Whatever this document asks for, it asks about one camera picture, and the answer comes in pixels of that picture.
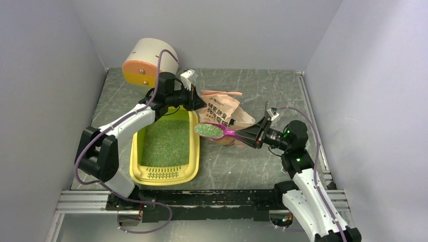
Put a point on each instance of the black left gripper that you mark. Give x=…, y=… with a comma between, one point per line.
x=194, y=101

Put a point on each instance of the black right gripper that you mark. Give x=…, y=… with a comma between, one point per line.
x=253, y=134

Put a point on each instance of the orange cat litter bag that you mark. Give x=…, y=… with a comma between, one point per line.
x=224, y=109

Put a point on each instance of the magenta plastic scoop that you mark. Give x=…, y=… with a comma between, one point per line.
x=214, y=131

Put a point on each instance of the round cream drawer cabinet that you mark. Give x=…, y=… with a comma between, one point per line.
x=140, y=67

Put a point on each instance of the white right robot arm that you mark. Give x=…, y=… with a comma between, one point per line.
x=304, y=196

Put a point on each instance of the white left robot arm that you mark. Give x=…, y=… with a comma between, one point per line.
x=98, y=149

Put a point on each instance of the yellow litter box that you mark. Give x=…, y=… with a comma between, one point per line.
x=166, y=152

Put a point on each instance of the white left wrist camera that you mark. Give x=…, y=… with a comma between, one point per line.
x=188, y=77

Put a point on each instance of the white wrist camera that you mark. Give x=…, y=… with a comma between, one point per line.
x=273, y=114
x=188, y=77

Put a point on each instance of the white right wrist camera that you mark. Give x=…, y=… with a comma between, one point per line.
x=273, y=114

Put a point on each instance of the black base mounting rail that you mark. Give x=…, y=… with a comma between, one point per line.
x=179, y=205

